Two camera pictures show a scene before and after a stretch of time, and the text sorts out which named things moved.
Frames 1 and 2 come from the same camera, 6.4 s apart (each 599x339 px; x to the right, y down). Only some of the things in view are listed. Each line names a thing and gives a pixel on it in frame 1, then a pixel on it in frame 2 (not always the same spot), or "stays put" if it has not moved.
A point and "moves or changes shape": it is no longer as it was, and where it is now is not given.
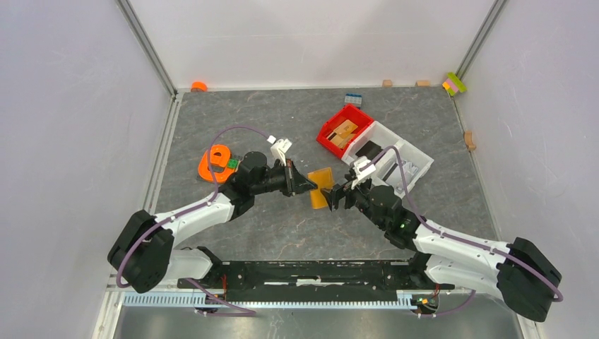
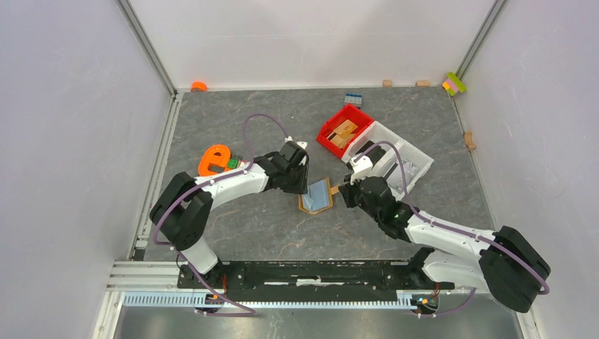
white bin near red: x=383 y=138 stays put
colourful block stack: x=453 y=84 stays put
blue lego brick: x=354 y=99 stays put
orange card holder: x=323 y=179 moves or changes shape
